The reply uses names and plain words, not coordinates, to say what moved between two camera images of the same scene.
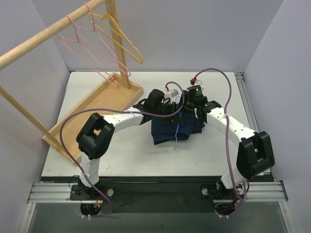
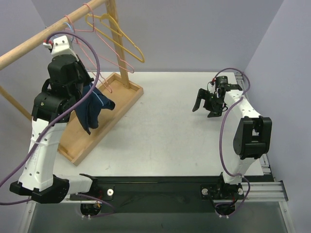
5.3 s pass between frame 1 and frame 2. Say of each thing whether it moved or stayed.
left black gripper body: moved
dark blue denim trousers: moved
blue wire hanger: moved
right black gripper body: moved
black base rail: stayed
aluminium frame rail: stayed
